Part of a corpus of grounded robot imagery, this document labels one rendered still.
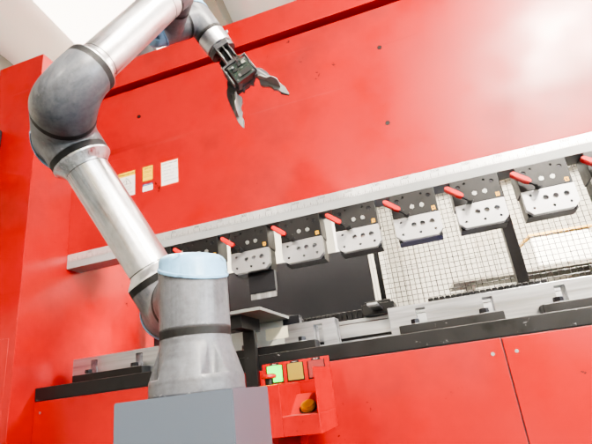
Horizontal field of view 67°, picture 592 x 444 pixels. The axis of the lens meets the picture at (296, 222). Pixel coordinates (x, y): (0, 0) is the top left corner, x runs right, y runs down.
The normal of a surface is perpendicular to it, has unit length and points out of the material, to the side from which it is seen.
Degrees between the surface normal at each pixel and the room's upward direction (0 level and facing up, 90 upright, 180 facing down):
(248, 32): 90
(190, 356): 73
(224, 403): 90
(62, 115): 148
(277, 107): 90
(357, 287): 90
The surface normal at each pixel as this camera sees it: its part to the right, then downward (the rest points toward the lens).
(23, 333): 0.94, -0.21
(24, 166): -0.31, -0.29
